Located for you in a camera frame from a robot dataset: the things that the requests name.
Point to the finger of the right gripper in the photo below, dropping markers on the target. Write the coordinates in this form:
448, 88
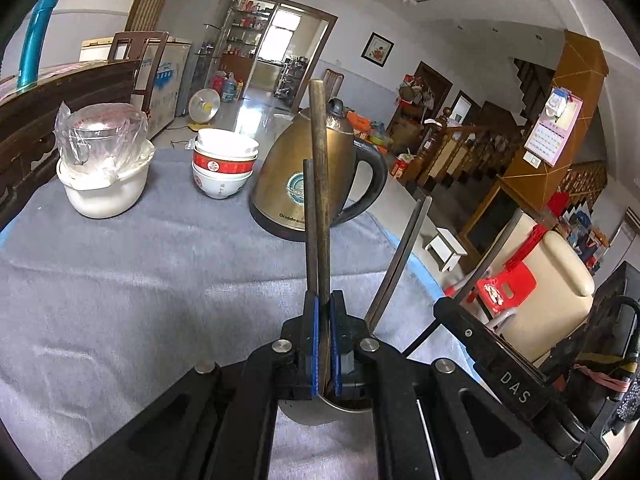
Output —
480, 339

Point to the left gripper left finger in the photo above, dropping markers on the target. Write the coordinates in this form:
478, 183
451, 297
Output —
302, 370

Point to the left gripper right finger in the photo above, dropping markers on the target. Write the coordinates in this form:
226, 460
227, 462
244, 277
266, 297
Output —
346, 331

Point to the red child chair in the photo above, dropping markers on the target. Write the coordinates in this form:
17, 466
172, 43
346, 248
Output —
507, 290

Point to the grey metal utensil holder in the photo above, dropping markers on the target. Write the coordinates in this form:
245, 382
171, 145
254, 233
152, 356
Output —
319, 410

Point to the white small stool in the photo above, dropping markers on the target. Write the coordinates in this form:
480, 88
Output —
446, 248

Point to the gold electric kettle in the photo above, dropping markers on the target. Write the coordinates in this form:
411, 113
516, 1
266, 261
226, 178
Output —
277, 202

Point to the grey table cloth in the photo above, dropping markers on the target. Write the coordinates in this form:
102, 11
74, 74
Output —
100, 317

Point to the white red stacked bowls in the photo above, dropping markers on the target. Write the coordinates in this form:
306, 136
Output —
222, 161

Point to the white plastic basin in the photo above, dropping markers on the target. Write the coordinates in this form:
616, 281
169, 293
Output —
105, 197

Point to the white electric fan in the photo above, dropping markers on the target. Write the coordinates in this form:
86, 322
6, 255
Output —
202, 108

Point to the clear plastic bag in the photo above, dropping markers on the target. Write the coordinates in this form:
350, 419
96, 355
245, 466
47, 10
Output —
105, 137

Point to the white chest freezer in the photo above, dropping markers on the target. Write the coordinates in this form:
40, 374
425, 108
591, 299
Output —
167, 82

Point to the dark carved wooden bench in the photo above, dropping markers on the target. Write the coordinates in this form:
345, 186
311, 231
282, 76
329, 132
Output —
27, 149

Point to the wooden chair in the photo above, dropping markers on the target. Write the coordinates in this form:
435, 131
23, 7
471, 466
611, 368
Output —
136, 44

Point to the grey refrigerator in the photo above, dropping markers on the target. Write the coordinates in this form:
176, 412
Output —
203, 23

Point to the blue thermos bottle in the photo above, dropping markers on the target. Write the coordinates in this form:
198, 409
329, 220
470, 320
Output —
33, 43

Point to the wall calendar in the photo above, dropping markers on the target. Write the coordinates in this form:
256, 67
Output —
554, 126

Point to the framed wall picture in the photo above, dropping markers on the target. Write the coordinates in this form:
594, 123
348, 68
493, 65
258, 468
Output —
377, 50

